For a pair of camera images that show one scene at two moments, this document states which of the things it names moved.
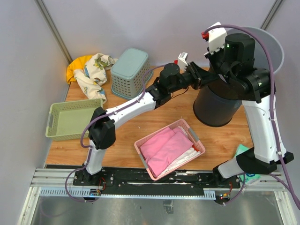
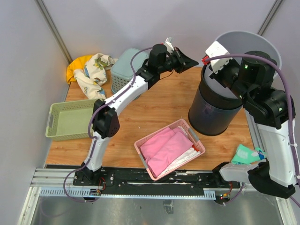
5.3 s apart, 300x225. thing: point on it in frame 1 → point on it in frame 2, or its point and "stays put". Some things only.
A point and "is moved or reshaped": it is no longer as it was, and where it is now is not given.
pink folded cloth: [159, 150] stays put
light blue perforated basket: [129, 67] stays put
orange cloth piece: [194, 148] stays put
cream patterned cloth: [91, 78] stays put
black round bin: [213, 109] is moved or reshaped
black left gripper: [199, 76] → [184, 62]
